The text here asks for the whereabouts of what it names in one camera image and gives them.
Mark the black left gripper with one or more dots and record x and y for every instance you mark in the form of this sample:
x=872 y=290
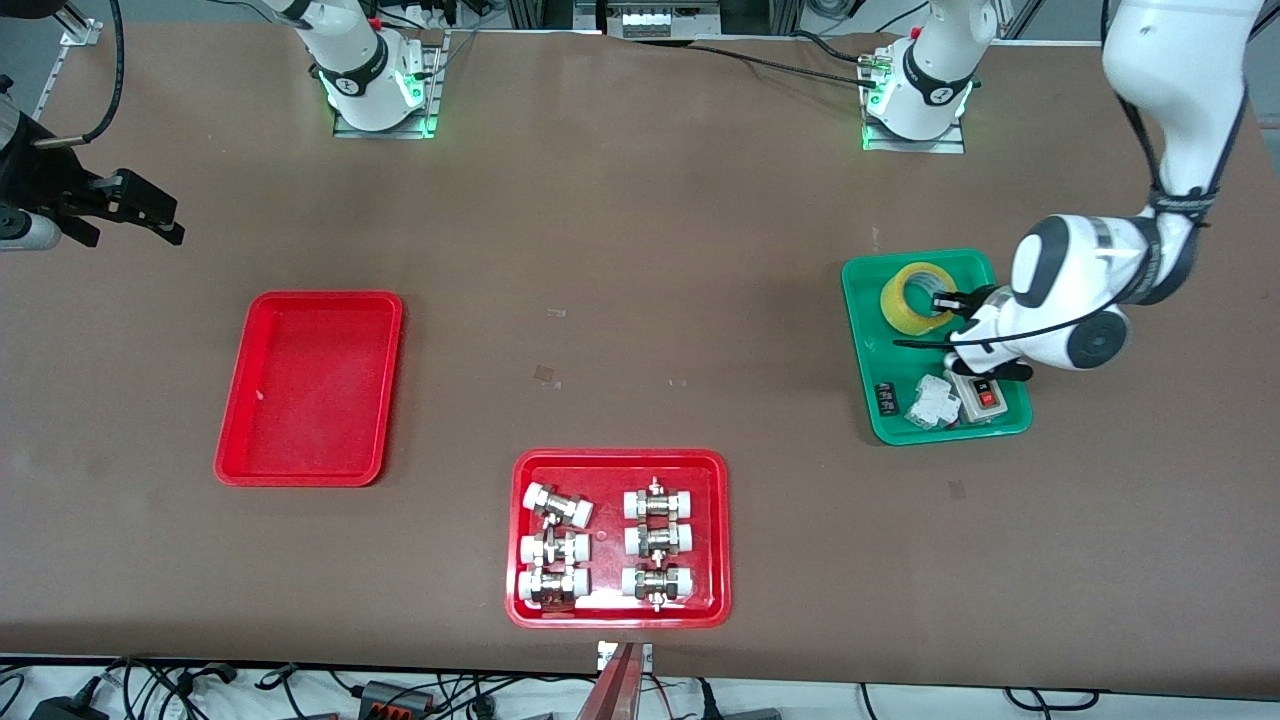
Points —
x=966 y=300

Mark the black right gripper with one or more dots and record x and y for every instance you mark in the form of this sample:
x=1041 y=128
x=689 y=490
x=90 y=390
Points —
x=40 y=180

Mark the yellow tape roll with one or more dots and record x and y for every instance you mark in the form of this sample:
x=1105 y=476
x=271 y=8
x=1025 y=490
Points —
x=900 y=310

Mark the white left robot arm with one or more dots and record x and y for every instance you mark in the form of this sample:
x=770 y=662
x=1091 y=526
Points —
x=1180 y=100

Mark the green plastic tray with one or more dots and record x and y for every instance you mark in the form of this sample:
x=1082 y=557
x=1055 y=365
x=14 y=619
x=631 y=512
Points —
x=860 y=330

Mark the empty red plastic tray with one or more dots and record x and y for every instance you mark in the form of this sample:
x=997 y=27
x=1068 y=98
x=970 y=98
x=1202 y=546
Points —
x=310 y=400

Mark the red tray holding valves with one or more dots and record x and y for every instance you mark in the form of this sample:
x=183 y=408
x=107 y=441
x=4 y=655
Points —
x=608 y=540

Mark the white circuit breaker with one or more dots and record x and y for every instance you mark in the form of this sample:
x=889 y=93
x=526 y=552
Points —
x=932 y=402

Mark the small black terminal block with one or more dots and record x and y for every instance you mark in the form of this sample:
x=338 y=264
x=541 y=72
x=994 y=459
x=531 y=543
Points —
x=886 y=398

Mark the metal valve white caps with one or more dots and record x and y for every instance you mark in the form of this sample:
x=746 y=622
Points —
x=555 y=549
x=658 y=503
x=553 y=584
x=557 y=506
x=657 y=582
x=658 y=540

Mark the white power strip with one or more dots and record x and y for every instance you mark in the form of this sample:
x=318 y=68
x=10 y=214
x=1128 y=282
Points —
x=665 y=22

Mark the black power adapter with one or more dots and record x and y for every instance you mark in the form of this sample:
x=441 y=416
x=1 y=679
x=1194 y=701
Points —
x=65 y=710

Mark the reddish metal bar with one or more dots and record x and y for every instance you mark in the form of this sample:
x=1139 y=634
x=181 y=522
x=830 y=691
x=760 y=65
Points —
x=612 y=695

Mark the grey switch box red button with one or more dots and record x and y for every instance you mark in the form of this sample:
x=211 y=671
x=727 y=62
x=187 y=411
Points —
x=985 y=400

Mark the aluminium table edge rail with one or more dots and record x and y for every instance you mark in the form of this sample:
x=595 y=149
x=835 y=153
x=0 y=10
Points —
x=54 y=80

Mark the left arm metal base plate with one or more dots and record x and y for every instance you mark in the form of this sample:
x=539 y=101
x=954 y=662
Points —
x=950 y=143

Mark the aluminium corner bracket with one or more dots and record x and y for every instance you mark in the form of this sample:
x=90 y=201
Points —
x=82 y=32

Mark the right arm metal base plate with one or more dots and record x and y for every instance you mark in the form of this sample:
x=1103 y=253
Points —
x=432 y=100

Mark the aluminium frame post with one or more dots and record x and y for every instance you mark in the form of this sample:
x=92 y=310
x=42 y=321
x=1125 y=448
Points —
x=530 y=12

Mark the silver metal bracket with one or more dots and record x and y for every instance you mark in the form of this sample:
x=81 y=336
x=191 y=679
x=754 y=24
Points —
x=604 y=660

